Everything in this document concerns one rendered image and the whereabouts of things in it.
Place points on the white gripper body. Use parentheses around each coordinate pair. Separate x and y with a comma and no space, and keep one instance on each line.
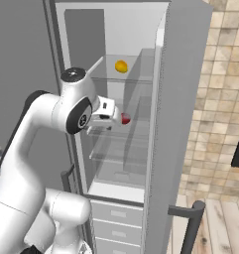
(106,120)

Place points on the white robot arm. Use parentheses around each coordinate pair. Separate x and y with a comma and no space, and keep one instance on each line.
(28,149)

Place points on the red apple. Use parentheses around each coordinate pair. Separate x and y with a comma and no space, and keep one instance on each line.
(126,118)

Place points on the glass fridge shelf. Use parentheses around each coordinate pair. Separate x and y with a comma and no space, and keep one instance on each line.
(119,155)
(124,67)
(131,127)

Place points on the grey fridge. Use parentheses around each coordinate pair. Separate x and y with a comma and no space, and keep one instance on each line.
(131,109)

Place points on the yellow mango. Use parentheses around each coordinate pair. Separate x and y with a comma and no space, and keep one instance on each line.
(121,66)

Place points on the grey fridge door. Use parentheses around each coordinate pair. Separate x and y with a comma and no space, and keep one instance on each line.
(177,125)

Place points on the grey fridge drawer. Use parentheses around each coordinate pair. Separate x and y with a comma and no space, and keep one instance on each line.
(117,247)
(117,233)
(117,213)

